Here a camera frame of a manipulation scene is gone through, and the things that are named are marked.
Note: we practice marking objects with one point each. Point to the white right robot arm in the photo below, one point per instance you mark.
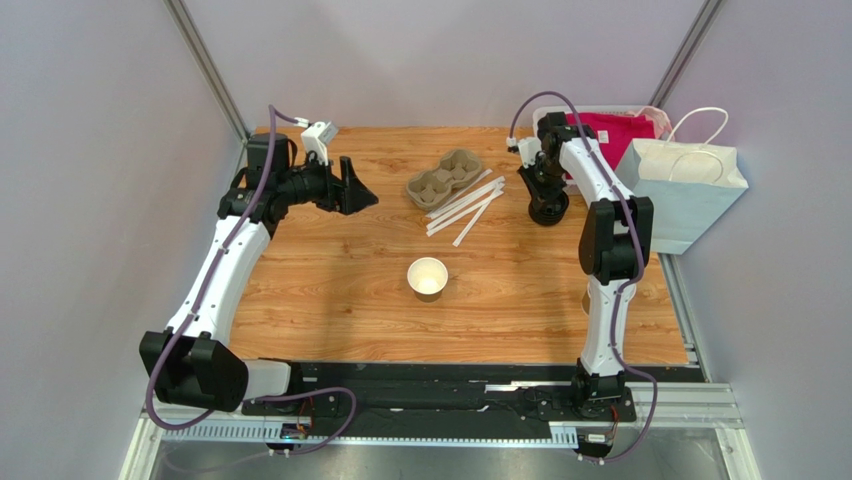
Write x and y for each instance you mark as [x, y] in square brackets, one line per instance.
[613, 251]

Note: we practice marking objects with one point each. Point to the stack of paper cups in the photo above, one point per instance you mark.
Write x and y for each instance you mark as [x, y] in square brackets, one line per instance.
[585, 303]

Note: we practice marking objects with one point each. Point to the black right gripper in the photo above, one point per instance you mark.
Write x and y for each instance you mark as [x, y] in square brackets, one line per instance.
[544, 197]

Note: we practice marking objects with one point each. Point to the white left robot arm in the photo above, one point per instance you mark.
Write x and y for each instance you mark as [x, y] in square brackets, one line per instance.
[189, 363]

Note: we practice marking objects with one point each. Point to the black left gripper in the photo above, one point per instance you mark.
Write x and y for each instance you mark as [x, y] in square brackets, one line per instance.
[348, 198]

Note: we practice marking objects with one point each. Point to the stack of black lids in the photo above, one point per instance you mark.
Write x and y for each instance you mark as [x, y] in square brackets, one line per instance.
[548, 214]

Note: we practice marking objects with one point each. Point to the cardboard cup carrier tray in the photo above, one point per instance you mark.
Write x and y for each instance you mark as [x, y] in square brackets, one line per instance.
[457, 169]

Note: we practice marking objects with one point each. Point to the left aluminium corner post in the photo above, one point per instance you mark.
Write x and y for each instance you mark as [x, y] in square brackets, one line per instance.
[193, 38]

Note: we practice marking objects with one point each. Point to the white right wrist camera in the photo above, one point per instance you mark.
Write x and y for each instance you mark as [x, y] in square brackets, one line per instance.
[526, 148]

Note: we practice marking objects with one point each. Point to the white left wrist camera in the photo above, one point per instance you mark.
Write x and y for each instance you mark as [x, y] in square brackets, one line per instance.
[316, 137]

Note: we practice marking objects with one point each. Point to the light blue paper bag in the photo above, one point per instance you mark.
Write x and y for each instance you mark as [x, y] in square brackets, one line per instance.
[691, 185]

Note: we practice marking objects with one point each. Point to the right aluminium corner post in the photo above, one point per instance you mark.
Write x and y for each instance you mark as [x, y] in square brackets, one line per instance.
[688, 47]

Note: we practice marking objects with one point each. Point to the aluminium corner post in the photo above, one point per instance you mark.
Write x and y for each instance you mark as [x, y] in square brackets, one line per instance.
[193, 38]
[688, 47]

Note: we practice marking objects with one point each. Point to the white wrapped straw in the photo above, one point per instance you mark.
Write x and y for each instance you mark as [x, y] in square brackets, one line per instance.
[459, 215]
[459, 196]
[468, 199]
[479, 213]

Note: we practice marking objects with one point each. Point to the single paper cup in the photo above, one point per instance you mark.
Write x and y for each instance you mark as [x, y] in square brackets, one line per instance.
[427, 277]

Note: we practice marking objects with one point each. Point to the white plastic basket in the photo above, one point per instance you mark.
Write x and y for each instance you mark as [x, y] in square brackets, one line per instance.
[659, 117]

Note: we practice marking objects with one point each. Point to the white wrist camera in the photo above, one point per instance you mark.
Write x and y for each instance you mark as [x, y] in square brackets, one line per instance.
[526, 148]
[316, 137]

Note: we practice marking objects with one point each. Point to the pink folded cloth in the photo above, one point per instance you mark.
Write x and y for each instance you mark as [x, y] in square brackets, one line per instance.
[616, 132]

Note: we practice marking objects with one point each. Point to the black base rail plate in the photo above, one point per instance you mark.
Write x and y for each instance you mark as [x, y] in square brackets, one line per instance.
[446, 402]

